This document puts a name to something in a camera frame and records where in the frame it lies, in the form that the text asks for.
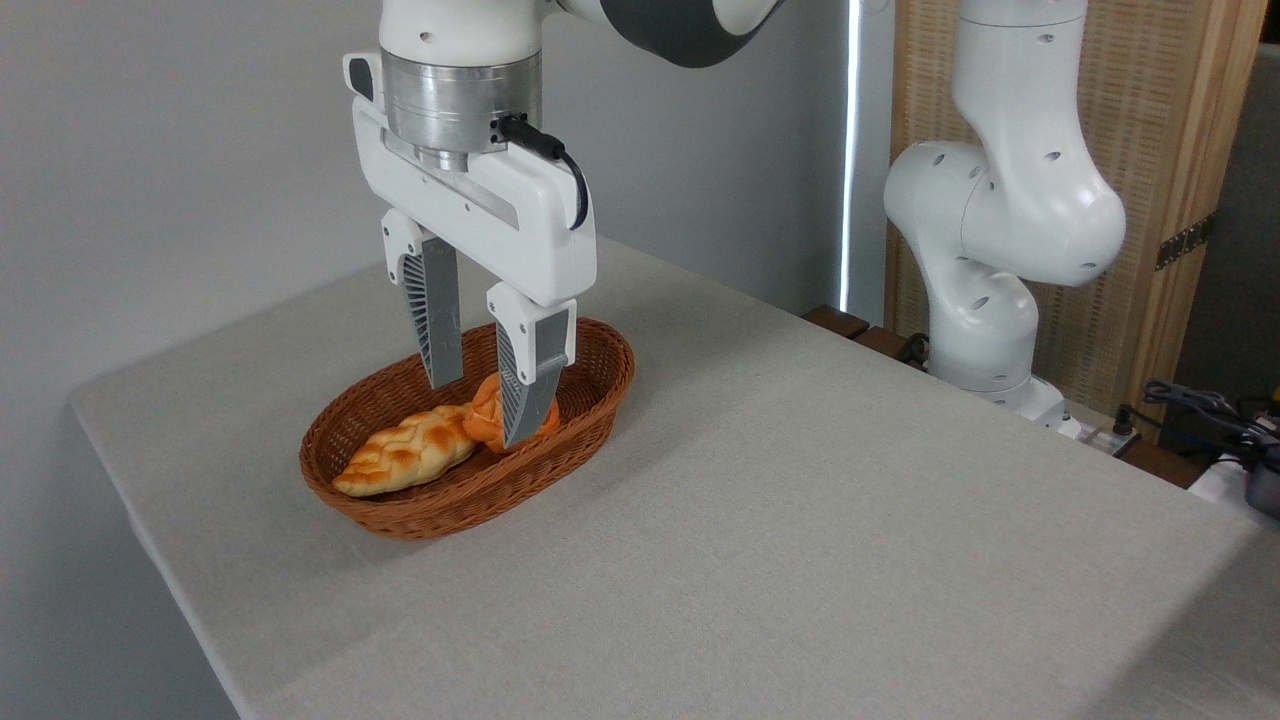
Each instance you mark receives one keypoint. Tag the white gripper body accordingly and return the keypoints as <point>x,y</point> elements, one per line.
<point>520,225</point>

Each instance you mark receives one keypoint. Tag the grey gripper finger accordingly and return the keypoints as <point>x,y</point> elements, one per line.
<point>527,385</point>
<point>435,310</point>

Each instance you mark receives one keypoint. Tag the orange croissant bread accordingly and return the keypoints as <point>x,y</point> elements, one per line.
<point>482,420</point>

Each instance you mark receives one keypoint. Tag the braided golden bread loaf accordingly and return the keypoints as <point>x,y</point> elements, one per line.
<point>400,455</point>

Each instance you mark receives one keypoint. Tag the brown woven wicker basket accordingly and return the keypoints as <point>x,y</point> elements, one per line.
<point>450,510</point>

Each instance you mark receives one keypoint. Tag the grey tablecloth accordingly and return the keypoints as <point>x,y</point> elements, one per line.
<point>800,550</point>

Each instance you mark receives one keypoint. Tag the bright vertical light strip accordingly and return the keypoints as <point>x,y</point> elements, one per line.
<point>851,150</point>

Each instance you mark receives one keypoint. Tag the white power strip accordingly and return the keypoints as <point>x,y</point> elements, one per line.
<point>1098,438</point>

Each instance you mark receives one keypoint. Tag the wooden rattan folding screen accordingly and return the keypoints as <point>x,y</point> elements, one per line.
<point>1160,100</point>

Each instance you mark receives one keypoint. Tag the dark metal screen hinge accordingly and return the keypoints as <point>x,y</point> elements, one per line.
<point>1185,242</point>

